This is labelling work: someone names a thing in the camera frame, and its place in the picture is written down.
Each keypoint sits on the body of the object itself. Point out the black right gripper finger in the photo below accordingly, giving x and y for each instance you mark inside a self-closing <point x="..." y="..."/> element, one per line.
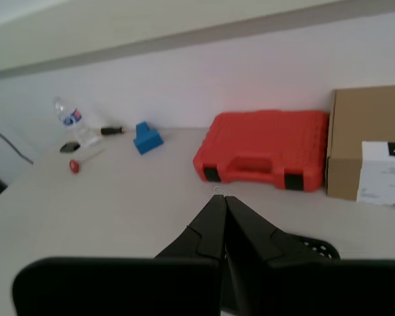
<point x="247" y="237"/>
<point x="204" y="230"/>

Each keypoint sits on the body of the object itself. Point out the black perforated basket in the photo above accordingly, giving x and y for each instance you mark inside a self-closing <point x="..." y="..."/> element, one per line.
<point x="311" y="237"/>

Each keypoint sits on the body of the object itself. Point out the red plastic tool case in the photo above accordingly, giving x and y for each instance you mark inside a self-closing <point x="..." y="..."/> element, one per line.
<point x="266" y="148"/>

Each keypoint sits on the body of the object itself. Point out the blue plastic block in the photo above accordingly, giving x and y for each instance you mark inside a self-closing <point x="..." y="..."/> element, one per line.
<point x="146" y="140"/>

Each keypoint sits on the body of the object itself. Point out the orange and black screwdriver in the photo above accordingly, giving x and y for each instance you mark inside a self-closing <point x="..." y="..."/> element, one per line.
<point x="112" y="130"/>

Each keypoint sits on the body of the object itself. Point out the red-capped clear tube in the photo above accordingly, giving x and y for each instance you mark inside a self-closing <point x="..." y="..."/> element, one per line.
<point x="75" y="165"/>

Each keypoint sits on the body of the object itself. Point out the small flat black object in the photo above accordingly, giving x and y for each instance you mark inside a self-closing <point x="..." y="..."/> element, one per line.
<point x="69" y="147"/>

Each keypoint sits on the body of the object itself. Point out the clear plastic water bottle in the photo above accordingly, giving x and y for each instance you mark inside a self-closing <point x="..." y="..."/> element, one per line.
<point x="73" y="122"/>

